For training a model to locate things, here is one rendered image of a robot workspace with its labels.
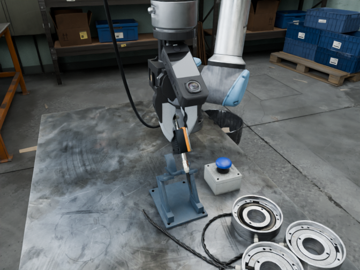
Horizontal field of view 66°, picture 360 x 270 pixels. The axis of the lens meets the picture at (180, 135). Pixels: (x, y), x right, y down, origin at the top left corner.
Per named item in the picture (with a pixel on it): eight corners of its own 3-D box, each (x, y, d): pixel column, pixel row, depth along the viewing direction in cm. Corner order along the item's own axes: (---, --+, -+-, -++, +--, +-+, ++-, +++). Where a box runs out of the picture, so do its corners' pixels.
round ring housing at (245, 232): (231, 204, 66) (233, 191, 64) (277, 211, 64) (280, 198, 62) (228, 240, 57) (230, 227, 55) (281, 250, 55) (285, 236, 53)
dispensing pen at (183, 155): (189, 197, 53) (170, 111, 53) (182, 195, 57) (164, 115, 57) (199, 194, 54) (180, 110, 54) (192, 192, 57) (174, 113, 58)
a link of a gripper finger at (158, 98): (173, 118, 54) (178, 75, 50) (177, 122, 53) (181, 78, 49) (150, 120, 52) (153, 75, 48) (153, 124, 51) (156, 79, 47)
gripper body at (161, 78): (182, 83, 58) (183, 22, 52) (201, 98, 51) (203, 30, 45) (148, 88, 56) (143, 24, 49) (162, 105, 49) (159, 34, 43)
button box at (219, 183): (240, 188, 71) (242, 173, 68) (215, 195, 69) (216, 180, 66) (225, 170, 77) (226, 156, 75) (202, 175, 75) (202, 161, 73)
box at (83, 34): (98, 44, 352) (93, 12, 332) (57, 47, 334) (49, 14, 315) (92, 37, 383) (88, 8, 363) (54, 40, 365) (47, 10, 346)
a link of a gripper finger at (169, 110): (163, 130, 60) (167, 89, 55) (173, 144, 55) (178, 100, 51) (150, 132, 59) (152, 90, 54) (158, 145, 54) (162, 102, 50)
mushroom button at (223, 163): (233, 179, 70) (234, 163, 68) (218, 182, 69) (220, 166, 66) (225, 170, 73) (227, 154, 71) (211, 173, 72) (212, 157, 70)
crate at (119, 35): (134, 35, 398) (133, 18, 387) (139, 40, 367) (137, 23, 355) (97, 37, 385) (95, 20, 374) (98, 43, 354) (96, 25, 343)
